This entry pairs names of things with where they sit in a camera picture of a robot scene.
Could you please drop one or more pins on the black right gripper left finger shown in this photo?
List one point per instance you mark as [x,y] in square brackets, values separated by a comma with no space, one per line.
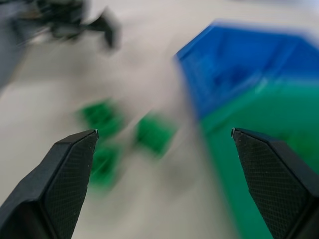
[57,184]

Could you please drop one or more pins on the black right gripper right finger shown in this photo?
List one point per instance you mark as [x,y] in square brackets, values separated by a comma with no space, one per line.
[271,184]

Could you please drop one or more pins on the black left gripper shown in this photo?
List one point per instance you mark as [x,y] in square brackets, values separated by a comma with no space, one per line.
[59,21]

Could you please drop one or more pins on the green block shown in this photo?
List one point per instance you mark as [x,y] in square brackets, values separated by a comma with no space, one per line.
[103,166]
[99,117]
[154,134]

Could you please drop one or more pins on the green plastic bin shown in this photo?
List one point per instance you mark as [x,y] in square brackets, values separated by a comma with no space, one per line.
[261,119]

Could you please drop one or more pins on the blue plastic bin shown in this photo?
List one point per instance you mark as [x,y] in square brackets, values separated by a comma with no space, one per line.
[239,72]

